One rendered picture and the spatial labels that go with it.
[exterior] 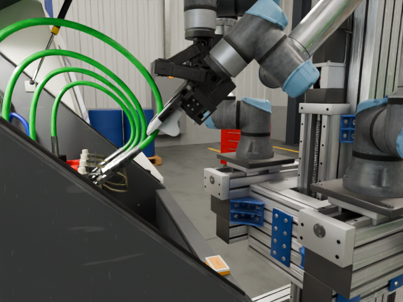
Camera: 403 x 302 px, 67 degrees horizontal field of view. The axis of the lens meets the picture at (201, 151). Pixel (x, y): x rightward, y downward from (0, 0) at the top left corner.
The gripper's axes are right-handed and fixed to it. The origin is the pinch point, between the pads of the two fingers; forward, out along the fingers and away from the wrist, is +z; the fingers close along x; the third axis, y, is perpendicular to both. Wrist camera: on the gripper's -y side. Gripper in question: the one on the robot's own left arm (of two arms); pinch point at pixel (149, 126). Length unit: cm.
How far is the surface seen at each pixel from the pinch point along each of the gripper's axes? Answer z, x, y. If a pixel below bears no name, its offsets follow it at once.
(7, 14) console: 14, 32, -48
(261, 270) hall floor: 66, 107, 144
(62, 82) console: 19.1, 31.7, -25.5
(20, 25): 1.1, -1.6, -31.0
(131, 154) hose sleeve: 6.6, -3.5, 1.0
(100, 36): -7.3, 0.9, -19.5
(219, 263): 4.6, -20.3, 25.0
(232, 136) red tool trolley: 58, 399, 153
